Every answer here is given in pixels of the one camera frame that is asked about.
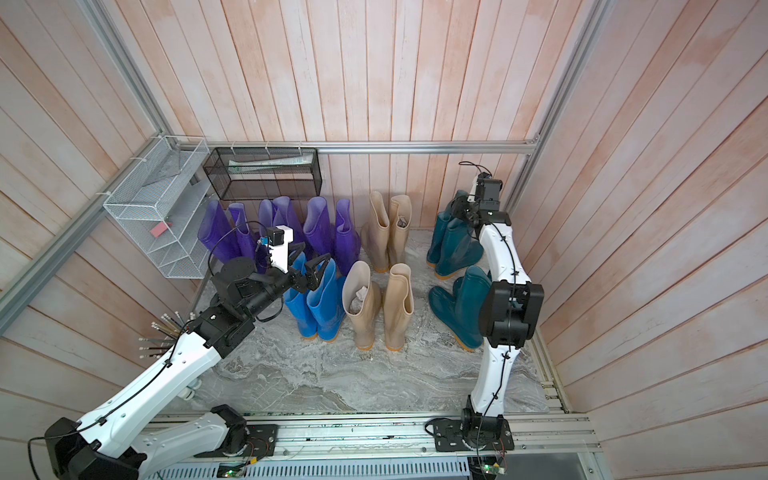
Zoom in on beige rain boot small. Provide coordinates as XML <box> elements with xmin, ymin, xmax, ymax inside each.
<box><xmin>342</xmin><ymin>260</ymin><xmax>382</xmax><ymax>350</ymax></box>

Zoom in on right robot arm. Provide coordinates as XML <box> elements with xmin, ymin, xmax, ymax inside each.
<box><xmin>452</xmin><ymin>172</ymin><xmax>544</xmax><ymax>418</ymax></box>

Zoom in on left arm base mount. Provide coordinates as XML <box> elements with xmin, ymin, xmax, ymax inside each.
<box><xmin>195</xmin><ymin>404</ymin><xmax>278</xmax><ymax>459</ymax></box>

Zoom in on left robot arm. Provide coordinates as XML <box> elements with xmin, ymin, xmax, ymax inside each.
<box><xmin>39</xmin><ymin>247</ymin><xmax>335</xmax><ymax>479</ymax></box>

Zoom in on aluminium frame rails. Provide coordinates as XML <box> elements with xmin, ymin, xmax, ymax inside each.
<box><xmin>0</xmin><ymin>0</ymin><xmax>613</xmax><ymax>385</ymax></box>

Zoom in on pink eraser block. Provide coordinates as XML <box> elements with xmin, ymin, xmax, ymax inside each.
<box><xmin>149</xmin><ymin>222</ymin><xmax>169</xmax><ymax>238</ymax></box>

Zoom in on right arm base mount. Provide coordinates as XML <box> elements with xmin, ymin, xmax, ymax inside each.
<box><xmin>424</xmin><ymin>409</ymin><xmax>515</xmax><ymax>453</ymax></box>

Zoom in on purple rain boot back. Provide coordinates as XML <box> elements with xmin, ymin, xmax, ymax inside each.
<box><xmin>334</xmin><ymin>198</ymin><xmax>361</xmax><ymax>276</ymax></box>

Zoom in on white wire wall shelf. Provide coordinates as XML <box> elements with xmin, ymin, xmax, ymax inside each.
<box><xmin>104</xmin><ymin>135</ymin><xmax>216</xmax><ymax>280</ymax></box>

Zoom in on beige rain boot large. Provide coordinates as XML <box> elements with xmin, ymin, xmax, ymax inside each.
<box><xmin>361</xmin><ymin>191</ymin><xmax>390</xmax><ymax>273</ymax></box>

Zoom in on paper sheet in basket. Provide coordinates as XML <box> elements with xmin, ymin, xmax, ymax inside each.
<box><xmin>227</xmin><ymin>155</ymin><xmax>314</xmax><ymax>174</ymax></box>

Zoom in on teal rain boot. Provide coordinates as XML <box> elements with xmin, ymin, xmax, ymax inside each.
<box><xmin>426</xmin><ymin>190</ymin><xmax>469</xmax><ymax>267</ymax></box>
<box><xmin>435</xmin><ymin>218</ymin><xmax>484</xmax><ymax>279</ymax></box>
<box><xmin>428</xmin><ymin>286</ymin><xmax>482</xmax><ymax>351</ymax></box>
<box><xmin>450</xmin><ymin>266</ymin><xmax>491</xmax><ymax>350</ymax></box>

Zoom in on blue rain boot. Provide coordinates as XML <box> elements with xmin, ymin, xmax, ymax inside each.
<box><xmin>306</xmin><ymin>258</ymin><xmax>346</xmax><ymax>342</ymax></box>
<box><xmin>283</xmin><ymin>288</ymin><xmax>318</xmax><ymax>339</ymax></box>

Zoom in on blue rain boot front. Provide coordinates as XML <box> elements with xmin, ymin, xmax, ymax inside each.
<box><xmin>306</xmin><ymin>258</ymin><xmax>346</xmax><ymax>342</ymax></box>

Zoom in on black mesh wall basket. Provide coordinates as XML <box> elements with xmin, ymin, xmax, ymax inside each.
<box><xmin>203</xmin><ymin>146</ymin><xmax>323</xmax><ymax>202</ymax></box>

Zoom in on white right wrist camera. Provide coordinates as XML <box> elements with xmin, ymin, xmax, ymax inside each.
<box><xmin>468</xmin><ymin>173</ymin><xmax>480</xmax><ymax>203</ymax></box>

